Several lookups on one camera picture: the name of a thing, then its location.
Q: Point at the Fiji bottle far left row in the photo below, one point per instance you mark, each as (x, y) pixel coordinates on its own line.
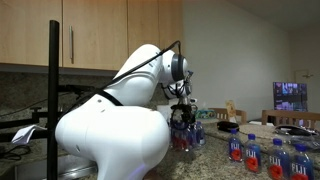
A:
(235, 147)

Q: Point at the wooden chair far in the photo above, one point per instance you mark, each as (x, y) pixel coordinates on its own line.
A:
(285, 117)

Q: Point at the black glasses case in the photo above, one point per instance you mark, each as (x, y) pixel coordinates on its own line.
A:
(227, 126)

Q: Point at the white paper tag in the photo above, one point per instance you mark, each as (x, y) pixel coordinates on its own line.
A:
(23, 135)

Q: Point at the wooden chair near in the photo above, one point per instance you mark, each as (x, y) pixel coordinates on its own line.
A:
(226, 114)

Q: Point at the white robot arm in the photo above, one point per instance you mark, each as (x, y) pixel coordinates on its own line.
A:
(114, 128)

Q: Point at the fiji bottle in row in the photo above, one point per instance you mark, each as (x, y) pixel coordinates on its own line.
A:
(278, 161)
(252, 155)
(301, 167)

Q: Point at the wooden upper cabinets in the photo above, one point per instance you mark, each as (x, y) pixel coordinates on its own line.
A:
(94, 34)

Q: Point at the black camera stand pole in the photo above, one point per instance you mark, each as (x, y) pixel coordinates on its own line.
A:
(53, 80)

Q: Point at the wooden chair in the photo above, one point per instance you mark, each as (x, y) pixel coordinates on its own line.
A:
(226, 114)
(285, 117)

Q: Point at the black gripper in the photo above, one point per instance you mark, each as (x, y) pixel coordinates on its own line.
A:
(181, 112)

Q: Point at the shrink-wrapped Fiji bottle pack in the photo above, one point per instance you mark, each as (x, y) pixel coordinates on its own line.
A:
(185, 136)

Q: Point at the television screen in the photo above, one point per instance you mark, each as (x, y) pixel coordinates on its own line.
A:
(290, 96)

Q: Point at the tissue box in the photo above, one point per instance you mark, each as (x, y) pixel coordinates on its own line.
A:
(205, 114)

